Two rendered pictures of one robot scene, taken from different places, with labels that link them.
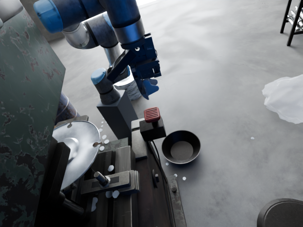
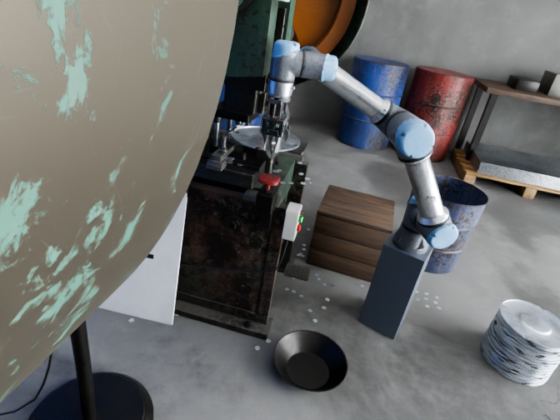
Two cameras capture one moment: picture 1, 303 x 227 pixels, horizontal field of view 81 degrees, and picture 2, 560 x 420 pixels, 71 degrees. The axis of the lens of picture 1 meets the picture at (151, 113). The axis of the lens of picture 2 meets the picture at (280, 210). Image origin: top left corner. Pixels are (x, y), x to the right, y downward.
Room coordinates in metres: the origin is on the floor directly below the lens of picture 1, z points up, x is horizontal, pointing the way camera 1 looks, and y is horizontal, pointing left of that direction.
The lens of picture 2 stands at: (0.55, -1.24, 1.31)
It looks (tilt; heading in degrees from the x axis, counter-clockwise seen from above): 28 degrees down; 91
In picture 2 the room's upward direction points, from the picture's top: 10 degrees clockwise
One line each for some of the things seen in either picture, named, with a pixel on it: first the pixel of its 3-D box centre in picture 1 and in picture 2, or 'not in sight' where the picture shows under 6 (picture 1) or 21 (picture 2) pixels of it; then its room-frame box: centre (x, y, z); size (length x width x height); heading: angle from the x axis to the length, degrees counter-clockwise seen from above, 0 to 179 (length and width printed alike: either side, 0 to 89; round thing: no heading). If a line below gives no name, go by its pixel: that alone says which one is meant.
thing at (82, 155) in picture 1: (61, 152); (266, 137); (0.42, 0.34, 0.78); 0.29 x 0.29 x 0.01
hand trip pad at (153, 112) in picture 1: (153, 119); (267, 187); (0.48, 0.00, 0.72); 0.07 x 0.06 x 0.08; 172
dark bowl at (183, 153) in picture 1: (181, 147); (309, 363); (0.76, -0.12, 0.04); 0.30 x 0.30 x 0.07
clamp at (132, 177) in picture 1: (107, 181); (222, 150); (0.28, 0.19, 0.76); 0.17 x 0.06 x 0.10; 82
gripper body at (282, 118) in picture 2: (141, 58); (276, 115); (0.47, -0.03, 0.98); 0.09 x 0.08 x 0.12; 82
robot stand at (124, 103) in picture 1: (121, 117); (395, 284); (1.12, 0.25, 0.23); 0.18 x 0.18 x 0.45; 62
